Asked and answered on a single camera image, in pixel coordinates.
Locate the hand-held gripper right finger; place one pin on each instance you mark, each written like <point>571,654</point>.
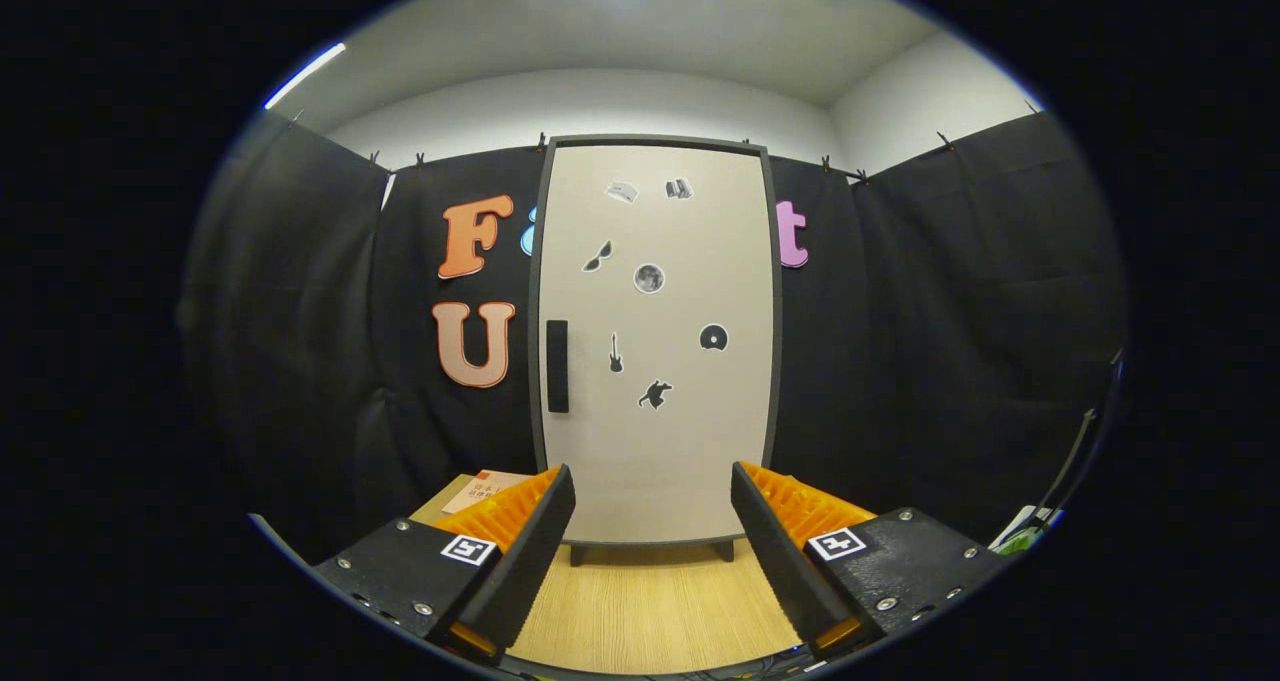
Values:
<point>785,561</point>

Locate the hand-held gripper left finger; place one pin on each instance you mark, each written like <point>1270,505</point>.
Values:
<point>530,561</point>

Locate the beige shoe cabinet door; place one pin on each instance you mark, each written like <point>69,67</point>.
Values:
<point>660,461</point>

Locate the grey shoe cabinet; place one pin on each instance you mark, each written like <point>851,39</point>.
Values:
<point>533,291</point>

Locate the stack of books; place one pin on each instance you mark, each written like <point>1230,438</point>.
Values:
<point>480,489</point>

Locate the white sheet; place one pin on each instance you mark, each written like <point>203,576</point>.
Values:
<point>1015,529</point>

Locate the green round object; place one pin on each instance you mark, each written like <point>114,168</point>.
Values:
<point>1025,540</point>

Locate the grey rounded object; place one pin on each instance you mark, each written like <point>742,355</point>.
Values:
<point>280,539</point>

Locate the black backdrop cloth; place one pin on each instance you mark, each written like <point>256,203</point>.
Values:
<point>950,311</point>

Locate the ceiling light strip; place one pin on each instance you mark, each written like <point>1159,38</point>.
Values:
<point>305,76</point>

